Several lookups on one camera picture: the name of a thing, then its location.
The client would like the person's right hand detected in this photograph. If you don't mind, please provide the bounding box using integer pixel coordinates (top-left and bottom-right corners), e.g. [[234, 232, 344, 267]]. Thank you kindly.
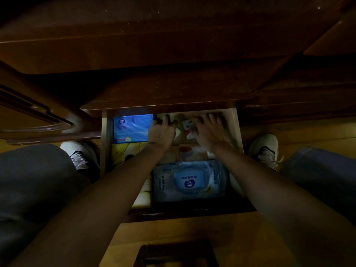
[[190, 113, 232, 151]]

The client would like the person's left hand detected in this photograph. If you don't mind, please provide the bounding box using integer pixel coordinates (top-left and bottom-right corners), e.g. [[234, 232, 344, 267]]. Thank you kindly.
[[147, 114, 178, 150]]

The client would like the person's right forearm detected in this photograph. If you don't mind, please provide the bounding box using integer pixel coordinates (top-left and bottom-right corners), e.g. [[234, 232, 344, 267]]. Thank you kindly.
[[213, 142, 356, 267]]

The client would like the person's left forearm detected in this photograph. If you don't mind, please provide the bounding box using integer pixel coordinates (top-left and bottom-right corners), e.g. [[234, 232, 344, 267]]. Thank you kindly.
[[8, 142, 167, 267]]

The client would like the small white red-printed packet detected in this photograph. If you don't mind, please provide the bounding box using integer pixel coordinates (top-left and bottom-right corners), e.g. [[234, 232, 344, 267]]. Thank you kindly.
[[182, 119, 197, 140]]

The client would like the beige paper box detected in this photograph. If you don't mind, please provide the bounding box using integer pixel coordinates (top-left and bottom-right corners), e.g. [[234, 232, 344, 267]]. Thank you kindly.
[[154, 112, 237, 145]]

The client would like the clear packet with red spot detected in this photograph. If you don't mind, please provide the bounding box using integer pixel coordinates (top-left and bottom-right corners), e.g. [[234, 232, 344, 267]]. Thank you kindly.
[[178, 144, 209, 162]]

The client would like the blue tissue packet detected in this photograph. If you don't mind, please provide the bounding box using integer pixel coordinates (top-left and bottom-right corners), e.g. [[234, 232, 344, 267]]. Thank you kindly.
[[113, 114, 154, 144]]

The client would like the yellow printed packet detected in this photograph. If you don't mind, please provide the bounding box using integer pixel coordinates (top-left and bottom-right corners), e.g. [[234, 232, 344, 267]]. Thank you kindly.
[[111, 142, 152, 209]]

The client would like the blue wet wipes pack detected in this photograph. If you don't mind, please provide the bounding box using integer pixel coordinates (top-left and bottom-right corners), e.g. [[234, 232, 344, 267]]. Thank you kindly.
[[151, 160, 231, 203]]

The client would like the person's right white shoe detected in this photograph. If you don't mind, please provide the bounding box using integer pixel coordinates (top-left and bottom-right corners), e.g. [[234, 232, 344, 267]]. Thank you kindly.
[[248, 133, 284, 171]]

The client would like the person's white shoe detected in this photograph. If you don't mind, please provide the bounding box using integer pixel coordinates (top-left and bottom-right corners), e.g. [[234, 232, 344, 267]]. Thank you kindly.
[[60, 141, 98, 170], [248, 133, 284, 171]]

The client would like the dark wooden cabinet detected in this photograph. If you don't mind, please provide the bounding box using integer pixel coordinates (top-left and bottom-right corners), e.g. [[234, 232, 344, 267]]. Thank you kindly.
[[0, 0, 356, 127]]

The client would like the open wooden drawer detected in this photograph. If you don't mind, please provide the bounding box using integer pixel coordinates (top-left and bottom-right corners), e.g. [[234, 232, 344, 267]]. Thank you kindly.
[[100, 108, 256, 223]]

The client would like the person's left white shoe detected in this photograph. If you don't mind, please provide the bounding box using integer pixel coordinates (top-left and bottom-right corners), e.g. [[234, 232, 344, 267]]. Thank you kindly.
[[60, 141, 98, 170]]

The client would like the person's right trouser leg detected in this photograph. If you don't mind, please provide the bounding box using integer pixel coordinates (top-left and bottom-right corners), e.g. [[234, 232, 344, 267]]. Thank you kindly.
[[279, 147, 356, 225]]

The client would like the person's trouser leg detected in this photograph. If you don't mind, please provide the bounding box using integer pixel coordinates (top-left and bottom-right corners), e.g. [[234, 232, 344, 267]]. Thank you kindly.
[[279, 147, 356, 225], [0, 144, 92, 267]]

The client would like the dark wooden stool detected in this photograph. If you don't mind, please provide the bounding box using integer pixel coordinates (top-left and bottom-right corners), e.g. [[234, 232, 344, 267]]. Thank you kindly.
[[133, 240, 220, 267]]

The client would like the wooden cabinet door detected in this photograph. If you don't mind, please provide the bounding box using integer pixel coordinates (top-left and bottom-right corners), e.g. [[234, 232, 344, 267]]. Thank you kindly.
[[0, 60, 102, 145]]

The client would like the person's left trouser leg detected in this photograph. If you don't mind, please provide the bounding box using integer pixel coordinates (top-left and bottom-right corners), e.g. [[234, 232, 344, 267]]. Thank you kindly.
[[0, 144, 92, 267]]

